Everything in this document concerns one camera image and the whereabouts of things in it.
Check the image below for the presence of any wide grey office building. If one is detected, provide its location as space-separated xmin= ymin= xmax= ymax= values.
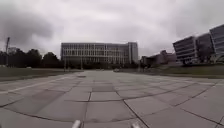
xmin=60 ymin=41 xmax=139 ymax=66

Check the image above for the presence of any grey paved slab plaza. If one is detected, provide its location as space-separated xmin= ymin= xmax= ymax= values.
xmin=0 ymin=69 xmax=224 ymax=128

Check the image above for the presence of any low distant building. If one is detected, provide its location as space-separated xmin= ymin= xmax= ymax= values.
xmin=140 ymin=49 xmax=178 ymax=66

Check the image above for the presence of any robot's own part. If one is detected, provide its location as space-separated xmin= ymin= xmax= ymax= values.
xmin=71 ymin=119 xmax=83 ymax=128
xmin=131 ymin=122 xmax=141 ymax=128

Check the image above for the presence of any grass bank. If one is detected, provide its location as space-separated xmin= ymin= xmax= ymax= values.
xmin=114 ymin=63 xmax=224 ymax=79

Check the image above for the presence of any grass strip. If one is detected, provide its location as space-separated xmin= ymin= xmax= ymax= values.
xmin=0 ymin=67 xmax=84 ymax=82

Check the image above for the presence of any row of dark trees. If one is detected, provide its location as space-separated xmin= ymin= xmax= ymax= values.
xmin=0 ymin=47 xmax=64 ymax=70

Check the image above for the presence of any glass fronted building block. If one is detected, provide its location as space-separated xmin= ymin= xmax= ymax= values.
xmin=172 ymin=23 xmax=224 ymax=66

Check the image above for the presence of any tall pole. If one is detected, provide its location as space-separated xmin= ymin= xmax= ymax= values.
xmin=4 ymin=36 xmax=11 ymax=67

